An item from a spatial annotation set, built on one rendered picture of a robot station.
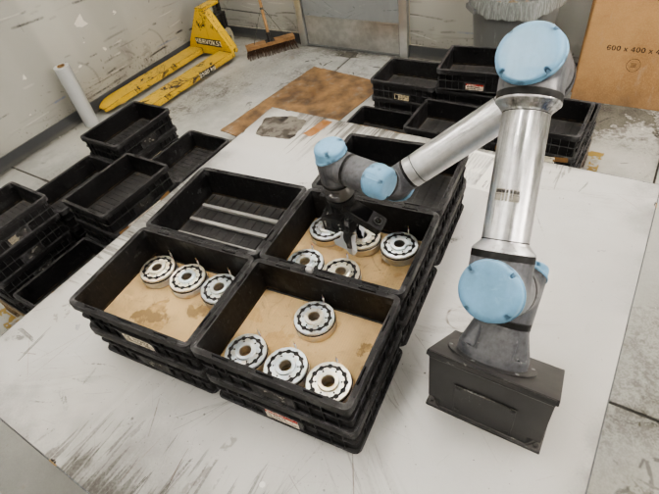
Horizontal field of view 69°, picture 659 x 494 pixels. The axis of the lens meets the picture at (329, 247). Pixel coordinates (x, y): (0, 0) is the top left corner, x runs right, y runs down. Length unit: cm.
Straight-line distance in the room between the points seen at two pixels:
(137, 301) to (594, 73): 312
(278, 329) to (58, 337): 74
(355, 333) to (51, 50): 371
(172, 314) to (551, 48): 106
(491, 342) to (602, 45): 285
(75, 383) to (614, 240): 160
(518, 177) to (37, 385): 135
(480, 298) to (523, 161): 25
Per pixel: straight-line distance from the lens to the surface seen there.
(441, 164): 113
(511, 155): 93
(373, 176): 104
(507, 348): 106
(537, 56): 95
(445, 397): 117
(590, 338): 140
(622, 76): 371
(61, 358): 164
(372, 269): 131
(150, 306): 142
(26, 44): 438
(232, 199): 165
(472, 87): 275
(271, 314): 127
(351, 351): 116
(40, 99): 445
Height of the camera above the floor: 180
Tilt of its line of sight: 45 degrees down
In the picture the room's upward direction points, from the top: 11 degrees counter-clockwise
